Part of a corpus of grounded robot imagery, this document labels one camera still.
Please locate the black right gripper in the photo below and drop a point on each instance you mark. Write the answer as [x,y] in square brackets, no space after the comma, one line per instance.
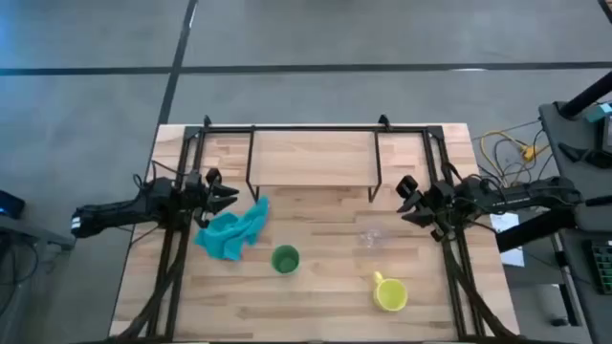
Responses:
[442,205]

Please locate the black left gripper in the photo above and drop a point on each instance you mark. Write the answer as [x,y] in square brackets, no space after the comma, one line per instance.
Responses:
[196,193]

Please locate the clear glass mug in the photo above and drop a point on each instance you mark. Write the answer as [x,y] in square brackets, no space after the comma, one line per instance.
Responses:
[373,237]

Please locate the yellow mug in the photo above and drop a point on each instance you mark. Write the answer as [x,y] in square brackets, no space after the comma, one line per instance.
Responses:
[391,294]

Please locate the green plastic cup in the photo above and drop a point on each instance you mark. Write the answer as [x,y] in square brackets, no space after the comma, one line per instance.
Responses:
[285,259]

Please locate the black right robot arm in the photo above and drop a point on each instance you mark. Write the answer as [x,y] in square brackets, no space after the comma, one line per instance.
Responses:
[516,195]

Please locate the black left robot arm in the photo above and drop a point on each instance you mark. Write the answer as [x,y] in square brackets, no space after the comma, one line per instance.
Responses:
[119,212]

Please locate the wooden shelf with black legs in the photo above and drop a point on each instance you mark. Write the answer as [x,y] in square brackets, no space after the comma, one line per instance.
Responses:
[311,157]

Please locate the teal cloth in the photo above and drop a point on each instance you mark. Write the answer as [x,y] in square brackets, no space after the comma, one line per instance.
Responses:
[229,231]

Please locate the white paper sheet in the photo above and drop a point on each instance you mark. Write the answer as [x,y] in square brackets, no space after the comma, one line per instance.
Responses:
[507,222]

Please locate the black stand beam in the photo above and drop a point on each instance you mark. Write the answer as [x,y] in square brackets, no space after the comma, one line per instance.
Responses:
[531,231]

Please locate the black tool on side table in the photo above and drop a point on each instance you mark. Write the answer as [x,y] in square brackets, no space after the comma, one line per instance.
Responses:
[581,154]

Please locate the black caster wheel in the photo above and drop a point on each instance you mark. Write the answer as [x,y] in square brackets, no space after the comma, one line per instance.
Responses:
[558,321]

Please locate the grey side table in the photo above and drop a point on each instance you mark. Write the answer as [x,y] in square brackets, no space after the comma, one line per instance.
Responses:
[597,184]

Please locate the green keyed device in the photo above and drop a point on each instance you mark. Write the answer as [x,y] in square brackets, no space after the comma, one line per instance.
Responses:
[603,265]

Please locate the grey low table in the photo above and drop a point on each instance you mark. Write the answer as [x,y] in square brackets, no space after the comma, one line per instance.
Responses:
[28,231]

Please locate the black pole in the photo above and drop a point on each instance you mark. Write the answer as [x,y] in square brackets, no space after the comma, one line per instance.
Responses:
[585,98]

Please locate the teal box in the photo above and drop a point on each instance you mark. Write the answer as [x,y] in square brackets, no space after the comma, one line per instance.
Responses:
[600,112]

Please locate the black device with blue light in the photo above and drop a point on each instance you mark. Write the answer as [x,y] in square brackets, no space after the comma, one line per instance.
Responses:
[12,205]

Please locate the black metal table frame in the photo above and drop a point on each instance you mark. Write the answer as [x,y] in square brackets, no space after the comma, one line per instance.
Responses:
[225,128]

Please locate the black frame clamp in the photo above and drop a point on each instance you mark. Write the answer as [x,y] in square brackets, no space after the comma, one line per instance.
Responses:
[384,121]
[207,121]

